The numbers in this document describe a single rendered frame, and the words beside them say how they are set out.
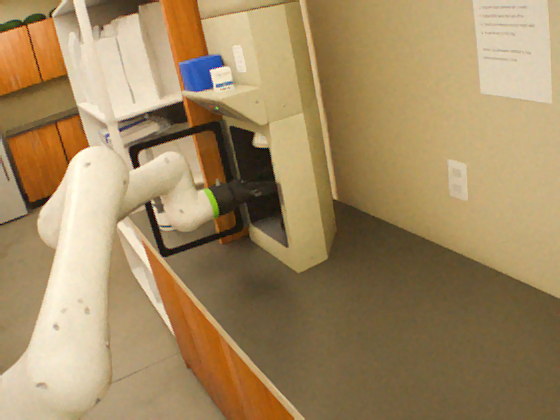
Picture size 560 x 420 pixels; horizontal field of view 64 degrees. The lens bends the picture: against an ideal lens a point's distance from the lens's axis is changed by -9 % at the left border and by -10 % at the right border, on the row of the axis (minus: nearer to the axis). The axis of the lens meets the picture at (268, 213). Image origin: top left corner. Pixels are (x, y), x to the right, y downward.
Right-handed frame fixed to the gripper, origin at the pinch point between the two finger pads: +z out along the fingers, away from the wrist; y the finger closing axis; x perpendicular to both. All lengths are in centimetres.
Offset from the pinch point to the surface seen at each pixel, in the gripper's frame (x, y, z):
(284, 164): -8.6, -14.2, -7.4
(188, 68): -38.5, 8.0, -20.3
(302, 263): 23.2, -14.4, -8.2
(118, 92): -24, 126, -23
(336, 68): -24.7, 13.2, 33.3
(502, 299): 26, -66, 21
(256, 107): -26.4, -14.2, -11.9
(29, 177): 81, 484, -103
